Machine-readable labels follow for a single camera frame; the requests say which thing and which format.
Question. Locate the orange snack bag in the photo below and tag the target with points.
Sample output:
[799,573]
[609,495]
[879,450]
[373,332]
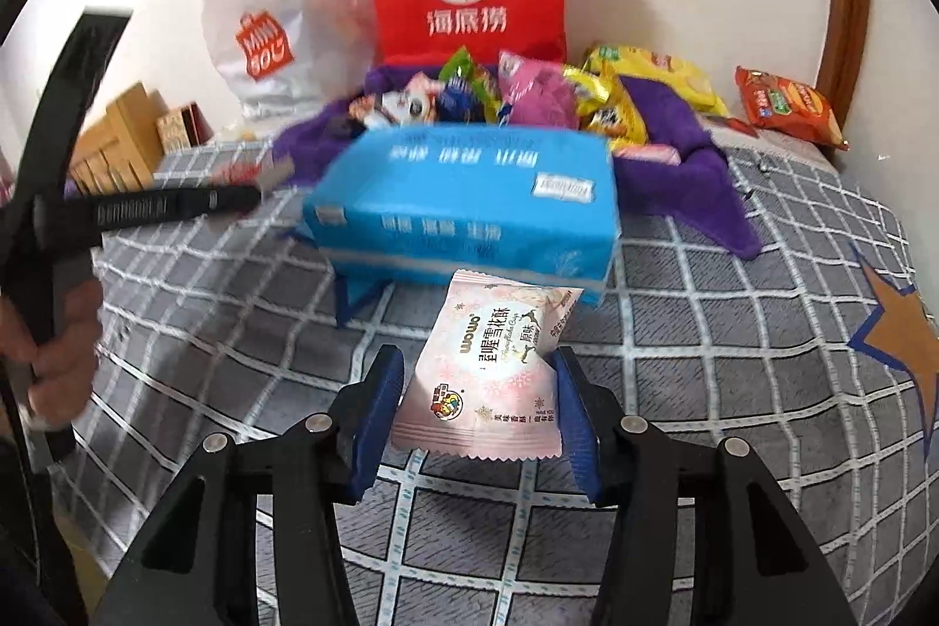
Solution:
[792,105]

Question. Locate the wooden headboard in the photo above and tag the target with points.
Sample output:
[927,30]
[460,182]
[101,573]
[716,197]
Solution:
[117,134]

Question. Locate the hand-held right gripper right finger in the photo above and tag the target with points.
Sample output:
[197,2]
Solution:
[583,435]

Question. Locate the blue tissue pack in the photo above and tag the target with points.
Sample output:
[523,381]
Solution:
[455,208]

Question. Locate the white plastic bag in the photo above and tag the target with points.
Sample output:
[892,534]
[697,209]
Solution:
[293,10]

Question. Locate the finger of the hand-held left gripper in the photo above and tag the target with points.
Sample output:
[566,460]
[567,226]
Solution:
[169,209]
[81,83]

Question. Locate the pale pink snack packet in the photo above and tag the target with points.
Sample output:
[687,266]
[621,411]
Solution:
[484,377]
[645,154]

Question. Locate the yellow chips bag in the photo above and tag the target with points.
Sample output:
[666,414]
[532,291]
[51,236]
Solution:
[675,76]

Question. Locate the red framed picture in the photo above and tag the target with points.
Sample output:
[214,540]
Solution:
[180,127]

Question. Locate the green snack packet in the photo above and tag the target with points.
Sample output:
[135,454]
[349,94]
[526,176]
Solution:
[469,76]

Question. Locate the person's left hand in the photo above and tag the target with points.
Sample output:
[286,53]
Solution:
[70,355]

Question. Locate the white red snack packet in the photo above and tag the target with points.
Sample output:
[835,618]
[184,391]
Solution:
[378,112]

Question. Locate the blue snack packet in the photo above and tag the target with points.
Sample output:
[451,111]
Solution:
[458,105]

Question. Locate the pink panda snack packet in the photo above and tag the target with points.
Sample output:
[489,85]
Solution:
[418,102]

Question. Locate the grey checked tablecloth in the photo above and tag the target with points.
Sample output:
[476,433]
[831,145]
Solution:
[697,340]

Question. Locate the purple towel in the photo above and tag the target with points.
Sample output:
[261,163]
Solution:
[682,156]

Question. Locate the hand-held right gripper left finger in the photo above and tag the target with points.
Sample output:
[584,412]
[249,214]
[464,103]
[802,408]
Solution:
[378,421]

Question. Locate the yellow snack packet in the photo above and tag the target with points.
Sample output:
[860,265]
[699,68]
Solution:
[616,116]

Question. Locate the red white snack wrapper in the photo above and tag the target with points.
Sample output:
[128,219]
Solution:
[257,175]

